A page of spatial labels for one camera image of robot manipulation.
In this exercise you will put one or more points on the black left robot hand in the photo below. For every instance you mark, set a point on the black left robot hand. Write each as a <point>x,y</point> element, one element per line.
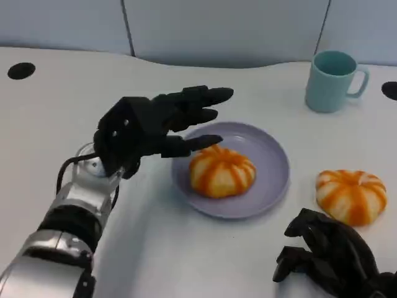
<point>180,115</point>

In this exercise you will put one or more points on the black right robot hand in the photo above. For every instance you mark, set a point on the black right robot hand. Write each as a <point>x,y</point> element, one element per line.
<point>341,254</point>

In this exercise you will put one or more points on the orange white toy bread roll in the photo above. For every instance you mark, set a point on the orange white toy bread roll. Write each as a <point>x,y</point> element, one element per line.
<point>221,174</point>
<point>350,195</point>

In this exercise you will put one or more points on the grey blue partition panel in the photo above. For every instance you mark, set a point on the grey blue partition panel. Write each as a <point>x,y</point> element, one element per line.
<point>62,25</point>
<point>366,28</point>
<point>223,31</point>

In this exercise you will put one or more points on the lilac plate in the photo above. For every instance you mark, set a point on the lilac plate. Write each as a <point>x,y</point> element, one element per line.
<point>273,174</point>

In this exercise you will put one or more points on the pale green mug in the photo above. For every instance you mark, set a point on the pale green mug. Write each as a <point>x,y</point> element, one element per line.
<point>327,90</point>

